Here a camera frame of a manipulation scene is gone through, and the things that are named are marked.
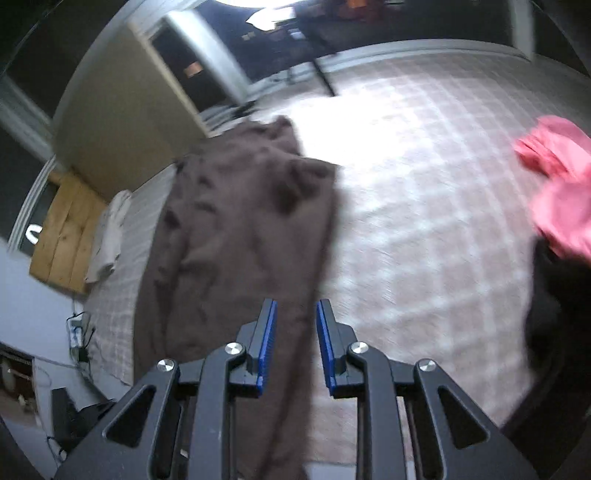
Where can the beige wooden board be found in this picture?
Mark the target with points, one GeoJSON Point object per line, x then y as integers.
{"type": "Point", "coordinates": [124, 116]}

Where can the white power strip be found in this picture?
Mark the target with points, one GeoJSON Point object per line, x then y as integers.
{"type": "Point", "coordinates": [76, 330]}

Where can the pink garment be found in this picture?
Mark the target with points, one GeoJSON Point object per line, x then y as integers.
{"type": "Point", "coordinates": [558, 149]}

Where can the brown fleece garment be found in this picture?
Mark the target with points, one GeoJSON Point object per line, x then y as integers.
{"type": "Point", "coordinates": [248, 217]}

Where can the black garment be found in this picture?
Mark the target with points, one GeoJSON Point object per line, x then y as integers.
{"type": "Point", "coordinates": [557, 323]}

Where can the black tripod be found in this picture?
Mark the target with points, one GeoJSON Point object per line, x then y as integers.
{"type": "Point", "coordinates": [304, 31]}

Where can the plaid bed sheet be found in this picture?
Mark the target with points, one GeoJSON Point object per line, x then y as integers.
{"type": "Point", "coordinates": [432, 249]}

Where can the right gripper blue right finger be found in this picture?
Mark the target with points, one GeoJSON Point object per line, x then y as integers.
{"type": "Point", "coordinates": [341, 377]}

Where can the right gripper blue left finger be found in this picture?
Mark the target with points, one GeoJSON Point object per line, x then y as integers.
{"type": "Point", "coordinates": [247, 379]}

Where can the white folded cloth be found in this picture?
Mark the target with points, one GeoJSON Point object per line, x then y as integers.
{"type": "Point", "coordinates": [107, 240]}

